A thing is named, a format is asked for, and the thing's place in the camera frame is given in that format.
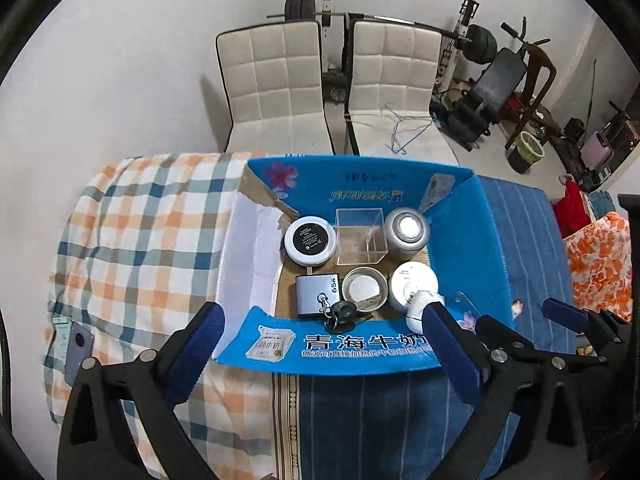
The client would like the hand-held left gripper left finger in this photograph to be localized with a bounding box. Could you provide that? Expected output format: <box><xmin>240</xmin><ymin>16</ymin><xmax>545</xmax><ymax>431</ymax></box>
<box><xmin>57</xmin><ymin>301</ymin><xmax>227</xmax><ymax>480</ymax></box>

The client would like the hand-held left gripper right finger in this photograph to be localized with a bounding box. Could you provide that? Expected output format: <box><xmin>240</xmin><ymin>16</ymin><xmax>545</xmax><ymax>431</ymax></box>
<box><xmin>421</xmin><ymin>303</ymin><xmax>591</xmax><ymax>480</ymax></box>

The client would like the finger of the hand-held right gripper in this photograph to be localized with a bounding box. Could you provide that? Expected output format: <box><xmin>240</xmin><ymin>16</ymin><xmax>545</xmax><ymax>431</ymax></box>
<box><xmin>542</xmin><ymin>297</ymin><xmax>633</xmax><ymax>348</ymax></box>
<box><xmin>474</xmin><ymin>314</ymin><xmax>547</xmax><ymax>362</ymax></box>

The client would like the white earbuds case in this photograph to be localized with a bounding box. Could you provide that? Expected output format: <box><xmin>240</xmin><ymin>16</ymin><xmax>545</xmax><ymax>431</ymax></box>
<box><xmin>405</xmin><ymin>290</ymin><xmax>446</xmax><ymax>333</ymax></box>

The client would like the white round canister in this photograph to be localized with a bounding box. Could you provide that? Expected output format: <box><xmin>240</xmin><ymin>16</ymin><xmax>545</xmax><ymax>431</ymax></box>
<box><xmin>389</xmin><ymin>261</ymin><xmax>440</xmax><ymax>312</ymax></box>

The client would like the blue cardboard box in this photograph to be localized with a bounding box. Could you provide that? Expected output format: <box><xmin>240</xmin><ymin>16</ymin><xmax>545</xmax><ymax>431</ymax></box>
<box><xmin>212</xmin><ymin>155</ymin><xmax>526</xmax><ymax>375</ymax></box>

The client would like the small metal bowl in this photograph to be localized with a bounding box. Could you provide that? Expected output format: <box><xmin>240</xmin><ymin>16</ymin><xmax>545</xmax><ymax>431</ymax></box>
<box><xmin>341</xmin><ymin>266</ymin><xmax>390</xmax><ymax>312</ymax></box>

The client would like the bunch of keys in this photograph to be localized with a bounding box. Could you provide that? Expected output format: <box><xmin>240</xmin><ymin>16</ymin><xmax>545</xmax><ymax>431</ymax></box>
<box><xmin>317</xmin><ymin>294</ymin><xmax>374</xmax><ymax>332</ymax></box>

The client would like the grey round metal tin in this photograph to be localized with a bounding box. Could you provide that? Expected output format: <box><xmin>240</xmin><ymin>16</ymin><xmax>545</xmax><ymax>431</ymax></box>
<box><xmin>384</xmin><ymin>208</ymin><xmax>431</xmax><ymax>257</ymax></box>

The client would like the white power charger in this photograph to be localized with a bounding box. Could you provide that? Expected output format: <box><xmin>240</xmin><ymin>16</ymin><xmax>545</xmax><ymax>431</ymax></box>
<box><xmin>295</xmin><ymin>273</ymin><xmax>342</xmax><ymax>317</ymax></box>

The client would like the clear acrylic box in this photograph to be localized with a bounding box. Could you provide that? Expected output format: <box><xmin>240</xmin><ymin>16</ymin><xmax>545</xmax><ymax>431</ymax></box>
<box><xmin>334</xmin><ymin>206</ymin><xmax>390</xmax><ymax>266</ymax></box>

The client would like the black and white round case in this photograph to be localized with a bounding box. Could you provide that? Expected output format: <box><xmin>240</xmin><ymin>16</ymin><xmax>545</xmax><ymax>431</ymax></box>
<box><xmin>284</xmin><ymin>216</ymin><xmax>335</xmax><ymax>267</ymax></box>

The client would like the orange floral chair cover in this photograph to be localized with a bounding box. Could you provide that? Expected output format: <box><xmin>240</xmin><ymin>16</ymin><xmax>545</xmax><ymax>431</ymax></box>
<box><xmin>562</xmin><ymin>211</ymin><xmax>637</xmax><ymax>324</ymax></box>

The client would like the red cloth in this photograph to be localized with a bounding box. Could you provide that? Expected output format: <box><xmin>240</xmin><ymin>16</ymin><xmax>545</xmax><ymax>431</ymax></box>
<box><xmin>552</xmin><ymin>180</ymin><xmax>594</xmax><ymax>239</ymax></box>

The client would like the dark blue cloth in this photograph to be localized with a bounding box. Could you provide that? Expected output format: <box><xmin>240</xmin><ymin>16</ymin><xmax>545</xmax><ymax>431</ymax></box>
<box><xmin>587</xmin><ymin>191</ymin><xmax>614</xmax><ymax>222</ymax></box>

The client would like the beige patterned cloth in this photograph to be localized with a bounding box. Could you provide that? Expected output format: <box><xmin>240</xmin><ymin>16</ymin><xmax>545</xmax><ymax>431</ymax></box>
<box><xmin>270</xmin><ymin>372</ymin><xmax>302</xmax><ymax>479</ymax></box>

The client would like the grey smartphone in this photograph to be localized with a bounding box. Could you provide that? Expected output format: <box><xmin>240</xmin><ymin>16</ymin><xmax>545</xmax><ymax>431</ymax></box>
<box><xmin>64</xmin><ymin>321</ymin><xmax>99</xmax><ymax>386</ymax></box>

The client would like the plaid blanket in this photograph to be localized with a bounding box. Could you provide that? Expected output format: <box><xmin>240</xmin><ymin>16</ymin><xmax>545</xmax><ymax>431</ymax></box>
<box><xmin>42</xmin><ymin>152</ymin><xmax>281</xmax><ymax>479</ymax></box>

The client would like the white and green packet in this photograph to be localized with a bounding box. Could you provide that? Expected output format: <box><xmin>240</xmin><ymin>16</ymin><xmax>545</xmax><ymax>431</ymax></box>
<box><xmin>52</xmin><ymin>316</ymin><xmax>74</xmax><ymax>367</ymax></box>

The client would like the dark trash bin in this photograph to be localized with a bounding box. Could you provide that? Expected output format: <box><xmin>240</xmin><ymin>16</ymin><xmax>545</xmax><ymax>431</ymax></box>
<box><xmin>507</xmin><ymin>131</ymin><xmax>546</xmax><ymax>175</ymax></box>

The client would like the purple suitcase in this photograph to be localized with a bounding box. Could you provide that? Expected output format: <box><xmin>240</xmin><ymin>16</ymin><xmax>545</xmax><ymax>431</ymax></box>
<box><xmin>582</xmin><ymin>131</ymin><xmax>614</xmax><ymax>171</ymax></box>

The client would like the brown wooden chair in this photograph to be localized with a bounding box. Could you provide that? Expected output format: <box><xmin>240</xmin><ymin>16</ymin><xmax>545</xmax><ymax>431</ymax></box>
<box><xmin>504</xmin><ymin>42</ymin><xmax>559</xmax><ymax>152</ymax></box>

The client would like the black weight bench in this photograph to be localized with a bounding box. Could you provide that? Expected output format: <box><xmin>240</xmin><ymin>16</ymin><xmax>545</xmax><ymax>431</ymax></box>
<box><xmin>434</xmin><ymin>47</ymin><xmax>529</xmax><ymax>154</ymax></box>

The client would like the white padded chair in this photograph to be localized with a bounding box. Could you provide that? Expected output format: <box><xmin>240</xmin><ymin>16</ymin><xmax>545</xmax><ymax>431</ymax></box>
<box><xmin>215</xmin><ymin>21</ymin><xmax>334</xmax><ymax>154</ymax></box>
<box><xmin>345</xmin><ymin>19</ymin><xmax>461</xmax><ymax>166</ymax></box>

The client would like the black barbell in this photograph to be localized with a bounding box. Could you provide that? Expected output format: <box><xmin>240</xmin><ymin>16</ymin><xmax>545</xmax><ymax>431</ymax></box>
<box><xmin>266</xmin><ymin>0</ymin><xmax>499</xmax><ymax>66</ymax></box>

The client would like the blue wire clothes hanger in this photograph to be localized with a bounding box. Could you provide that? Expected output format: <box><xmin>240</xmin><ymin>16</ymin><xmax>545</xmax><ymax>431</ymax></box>
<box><xmin>386</xmin><ymin>102</ymin><xmax>436</xmax><ymax>156</ymax></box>

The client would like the white wire clothes hanger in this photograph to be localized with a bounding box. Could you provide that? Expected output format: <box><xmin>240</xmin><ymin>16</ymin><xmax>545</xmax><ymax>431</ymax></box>
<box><xmin>385</xmin><ymin>109</ymin><xmax>437</xmax><ymax>136</ymax></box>

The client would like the black exercise machine handlebar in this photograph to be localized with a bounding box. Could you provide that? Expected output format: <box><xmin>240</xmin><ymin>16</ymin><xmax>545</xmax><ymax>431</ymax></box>
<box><xmin>501</xmin><ymin>16</ymin><xmax>551</xmax><ymax>49</ymax></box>

